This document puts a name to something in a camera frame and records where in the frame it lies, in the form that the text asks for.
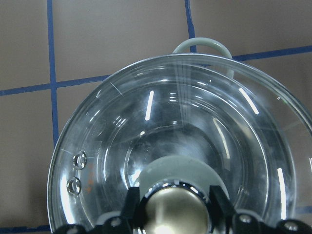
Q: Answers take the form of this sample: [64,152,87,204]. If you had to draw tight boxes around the glass pot lid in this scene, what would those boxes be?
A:
[47,54,312,234]

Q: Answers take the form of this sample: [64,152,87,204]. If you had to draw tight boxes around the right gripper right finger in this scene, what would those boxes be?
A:
[209,185,307,234]

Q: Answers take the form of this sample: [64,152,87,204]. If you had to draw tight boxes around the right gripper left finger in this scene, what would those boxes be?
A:
[54,187,140,234]

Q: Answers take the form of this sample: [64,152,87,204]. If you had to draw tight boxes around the pale green steel pot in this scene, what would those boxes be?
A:
[172,37,234,76]

